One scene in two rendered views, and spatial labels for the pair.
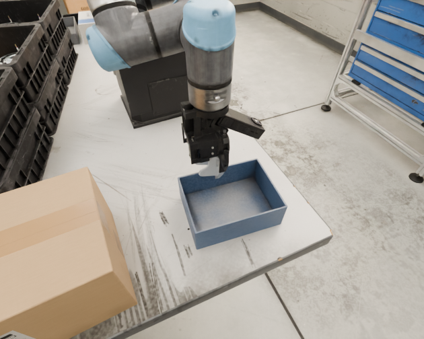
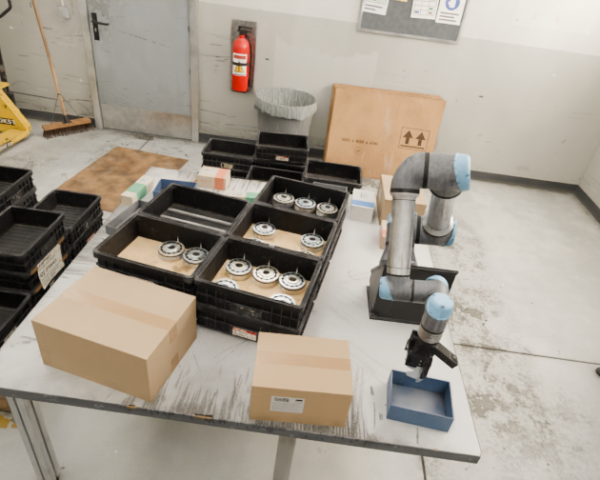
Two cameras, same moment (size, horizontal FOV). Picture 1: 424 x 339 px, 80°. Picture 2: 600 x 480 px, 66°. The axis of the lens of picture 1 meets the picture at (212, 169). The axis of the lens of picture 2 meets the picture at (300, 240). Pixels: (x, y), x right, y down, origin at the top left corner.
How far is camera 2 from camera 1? 1.09 m
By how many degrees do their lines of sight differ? 23
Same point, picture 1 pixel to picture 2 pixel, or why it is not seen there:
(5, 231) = (309, 356)
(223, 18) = (445, 310)
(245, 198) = (430, 405)
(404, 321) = not seen: outside the picture
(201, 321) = not seen: outside the picture
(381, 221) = not seen: outside the picture
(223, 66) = (439, 326)
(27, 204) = (318, 347)
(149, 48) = (407, 298)
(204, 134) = (419, 351)
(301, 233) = (458, 444)
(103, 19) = (391, 279)
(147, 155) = (372, 344)
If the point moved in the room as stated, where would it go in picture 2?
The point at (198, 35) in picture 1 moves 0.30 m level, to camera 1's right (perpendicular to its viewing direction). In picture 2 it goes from (431, 311) to (537, 354)
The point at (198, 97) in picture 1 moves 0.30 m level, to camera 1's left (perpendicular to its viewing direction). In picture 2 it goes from (422, 333) to (335, 296)
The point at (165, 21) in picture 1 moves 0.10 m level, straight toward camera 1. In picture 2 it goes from (420, 290) to (416, 310)
